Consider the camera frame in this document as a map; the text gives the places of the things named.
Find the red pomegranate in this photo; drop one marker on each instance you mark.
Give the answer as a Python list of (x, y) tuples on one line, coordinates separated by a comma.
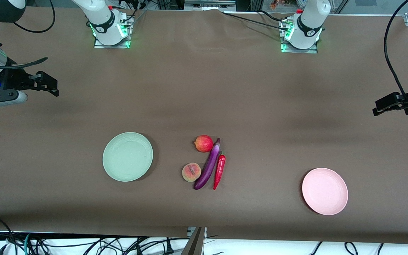
[(204, 143)]

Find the red chili pepper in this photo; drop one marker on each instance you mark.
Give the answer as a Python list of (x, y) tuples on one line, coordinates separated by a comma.
[(220, 170)]

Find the pink round plate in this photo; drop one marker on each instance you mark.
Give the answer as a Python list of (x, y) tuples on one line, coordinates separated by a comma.
[(325, 191)]

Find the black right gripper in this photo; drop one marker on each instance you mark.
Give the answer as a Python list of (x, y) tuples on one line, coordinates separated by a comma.
[(13, 79)]

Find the yellow pink peach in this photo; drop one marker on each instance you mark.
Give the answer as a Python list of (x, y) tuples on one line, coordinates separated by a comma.
[(191, 172)]

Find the aluminium frame post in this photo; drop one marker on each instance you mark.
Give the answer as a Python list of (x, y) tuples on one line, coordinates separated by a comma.
[(197, 244)]

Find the brown table cloth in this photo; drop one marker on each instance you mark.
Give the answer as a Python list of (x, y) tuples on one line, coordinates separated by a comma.
[(190, 88)]

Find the purple eggplant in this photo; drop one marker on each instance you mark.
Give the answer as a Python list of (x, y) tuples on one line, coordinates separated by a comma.
[(208, 166)]

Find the light green round plate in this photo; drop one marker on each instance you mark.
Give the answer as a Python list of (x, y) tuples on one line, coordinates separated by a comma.
[(128, 157)]

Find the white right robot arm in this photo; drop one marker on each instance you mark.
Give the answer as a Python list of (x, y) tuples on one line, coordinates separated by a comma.
[(101, 17)]

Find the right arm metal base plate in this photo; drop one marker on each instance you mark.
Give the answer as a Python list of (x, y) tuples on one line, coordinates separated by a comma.
[(112, 46)]

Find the silver metal rail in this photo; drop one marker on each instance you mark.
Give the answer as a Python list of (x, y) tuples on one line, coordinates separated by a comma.
[(209, 5)]

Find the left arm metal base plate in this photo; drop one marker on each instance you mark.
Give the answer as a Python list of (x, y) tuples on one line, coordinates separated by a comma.
[(299, 51)]

